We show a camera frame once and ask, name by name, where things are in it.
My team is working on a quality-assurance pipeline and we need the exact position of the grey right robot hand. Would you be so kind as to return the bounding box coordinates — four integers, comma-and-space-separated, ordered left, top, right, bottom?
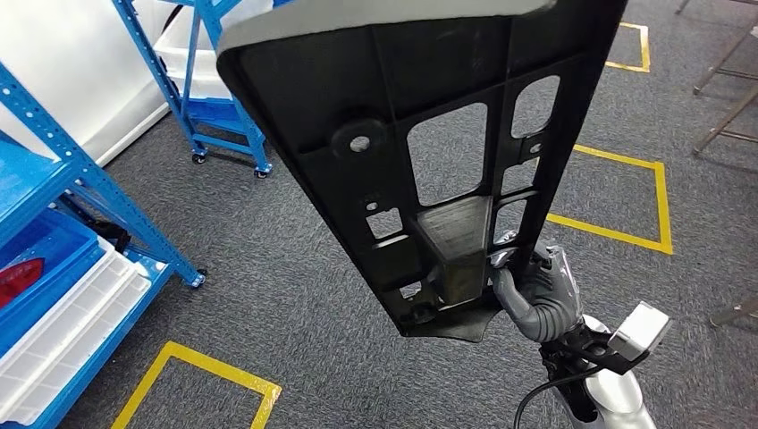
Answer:
488, 233, 585, 321

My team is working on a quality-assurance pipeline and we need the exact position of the black plastic car part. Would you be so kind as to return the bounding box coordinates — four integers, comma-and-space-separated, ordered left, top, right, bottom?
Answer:
215, 0, 629, 343

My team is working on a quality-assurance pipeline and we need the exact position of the blue metal shelf rack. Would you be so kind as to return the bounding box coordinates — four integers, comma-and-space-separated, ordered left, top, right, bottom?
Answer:
111, 0, 274, 180
0, 62, 208, 429

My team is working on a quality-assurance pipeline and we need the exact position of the red tail light part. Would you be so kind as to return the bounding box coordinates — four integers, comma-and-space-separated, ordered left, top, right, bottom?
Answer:
0, 257, 46, 310

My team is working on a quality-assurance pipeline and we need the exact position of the yellow floor tape square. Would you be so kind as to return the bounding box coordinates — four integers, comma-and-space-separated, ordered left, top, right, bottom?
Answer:
604, 22, 652, 74

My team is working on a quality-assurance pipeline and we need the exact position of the blue plastic crate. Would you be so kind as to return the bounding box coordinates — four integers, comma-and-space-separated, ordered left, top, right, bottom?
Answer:
183, 96, 253, 139
0, 208, 114, 359

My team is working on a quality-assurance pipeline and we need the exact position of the white plastic crate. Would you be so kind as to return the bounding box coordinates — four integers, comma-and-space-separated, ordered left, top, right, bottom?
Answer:
152, 0, 274, 101
0, 236, 154, 426

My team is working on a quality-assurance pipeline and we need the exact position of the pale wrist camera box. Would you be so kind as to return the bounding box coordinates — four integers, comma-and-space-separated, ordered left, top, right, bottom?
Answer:
542, 300, 675, 377

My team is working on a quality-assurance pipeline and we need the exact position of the black camera cable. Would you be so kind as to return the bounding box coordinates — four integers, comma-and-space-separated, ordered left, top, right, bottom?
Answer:
512, 366, 599, 429

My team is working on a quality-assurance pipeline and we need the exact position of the steel frame table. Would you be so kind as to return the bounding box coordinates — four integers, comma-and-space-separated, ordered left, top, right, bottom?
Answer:
675, 0, 758, 158

